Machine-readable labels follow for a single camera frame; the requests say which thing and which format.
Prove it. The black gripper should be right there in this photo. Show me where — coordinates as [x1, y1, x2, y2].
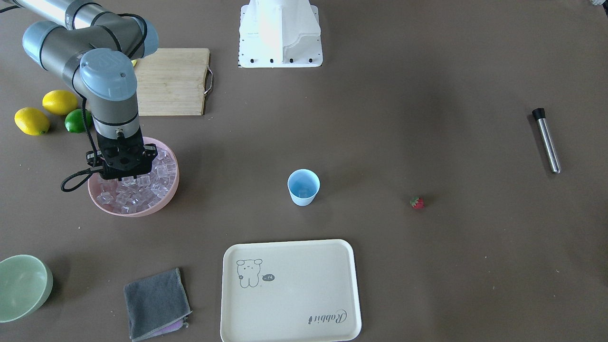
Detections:
[86, 129, 158, 187]

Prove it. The light blue plastic cup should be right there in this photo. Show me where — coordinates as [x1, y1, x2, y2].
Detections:
[287, 169, 321, 206]

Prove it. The red strawberry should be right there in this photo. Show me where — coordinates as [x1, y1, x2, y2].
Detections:
[409, 197, 425, 209]

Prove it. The steel muddler black tip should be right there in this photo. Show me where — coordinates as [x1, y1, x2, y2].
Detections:
[532, 107, 561, 174]

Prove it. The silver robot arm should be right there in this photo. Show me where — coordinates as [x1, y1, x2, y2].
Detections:
[1, 0, 159, 180]

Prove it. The clear ice cubes pile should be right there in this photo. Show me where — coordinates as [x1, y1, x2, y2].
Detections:
[95, 145, 177, 214]

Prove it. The pink bowl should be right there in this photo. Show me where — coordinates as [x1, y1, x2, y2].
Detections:
[87, 137, 180, 218]

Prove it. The green lime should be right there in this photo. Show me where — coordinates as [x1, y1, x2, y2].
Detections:
[64, 108, 93, 133]

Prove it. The wooden cutting board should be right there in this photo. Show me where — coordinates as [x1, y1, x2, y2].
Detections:
[134, 48, 213, 117]

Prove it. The yellow lemon upper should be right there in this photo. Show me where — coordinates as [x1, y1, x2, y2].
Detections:
[42, 89, 79, 115]

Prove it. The yellow lemon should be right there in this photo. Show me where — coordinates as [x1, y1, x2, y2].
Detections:
[42, 89, 79, 115]
[14, 107, 50, 136]

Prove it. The yellow lemon lower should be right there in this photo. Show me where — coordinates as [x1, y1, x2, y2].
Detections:
[14, 107, 50, 136]

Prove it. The grey folded cloth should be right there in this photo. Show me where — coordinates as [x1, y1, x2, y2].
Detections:
[123, 268, 192, 342]

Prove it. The mint green bowl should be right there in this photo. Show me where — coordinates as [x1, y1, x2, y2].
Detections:
[0, 255, 54, 323]

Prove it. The cream rabbit tray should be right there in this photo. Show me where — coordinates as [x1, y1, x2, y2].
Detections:
[220, 239, 362, 342]

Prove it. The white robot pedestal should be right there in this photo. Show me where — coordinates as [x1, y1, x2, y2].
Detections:
[237, 0, 323, 68]

